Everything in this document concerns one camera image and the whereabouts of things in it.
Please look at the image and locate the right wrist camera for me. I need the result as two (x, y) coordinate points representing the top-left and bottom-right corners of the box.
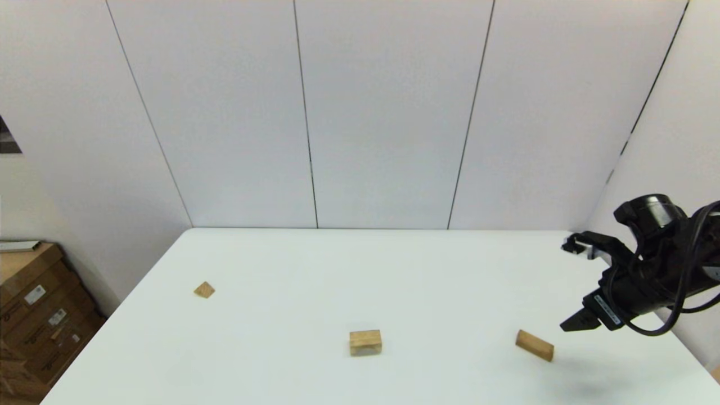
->
(561, 231), (614, 264)

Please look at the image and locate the brown cardboard box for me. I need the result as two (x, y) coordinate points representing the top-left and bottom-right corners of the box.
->
(0, 270), (107, 383)
(0, 243), (67, 304)
(0, 340), (54, 403)

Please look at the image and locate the rectangular wooden building block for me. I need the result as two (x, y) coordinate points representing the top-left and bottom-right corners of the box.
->
(515, 329), (555, 362)

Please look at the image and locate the arched wooden building block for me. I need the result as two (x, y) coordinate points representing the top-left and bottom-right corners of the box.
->
(349, 330), (383, 357)

